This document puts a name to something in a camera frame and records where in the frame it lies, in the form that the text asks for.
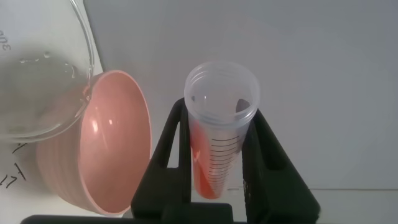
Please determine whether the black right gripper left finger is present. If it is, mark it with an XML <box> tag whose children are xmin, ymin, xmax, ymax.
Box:
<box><xmin>129</xmin><ymin>97</ymin><xmax>192</xmax><ymax>224</ymax></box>

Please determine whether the pink bowl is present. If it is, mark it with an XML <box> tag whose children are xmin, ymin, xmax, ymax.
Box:
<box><xmin>35</xmin><ymin>70</ymin><xmax>153</xmax><ymax>216</ymax></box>

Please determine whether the test tube with red pigment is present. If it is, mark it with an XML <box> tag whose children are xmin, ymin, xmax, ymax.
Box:
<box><xmin>183</xmin><ymin>61</ymin><xmax>261</xmax><ymax>200</ymax></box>

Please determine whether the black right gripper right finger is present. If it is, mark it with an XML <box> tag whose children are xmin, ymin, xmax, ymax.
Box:
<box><xmin>241</xmin><ymin>107</ymin><xmax>322</xmax><ymax>224</ymax></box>

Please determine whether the clear glass beaker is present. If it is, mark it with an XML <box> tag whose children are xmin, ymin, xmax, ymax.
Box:
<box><xmin>0</xmin><ymin>0</ymin><xmax>96</xmax><ymax>144</ymax></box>

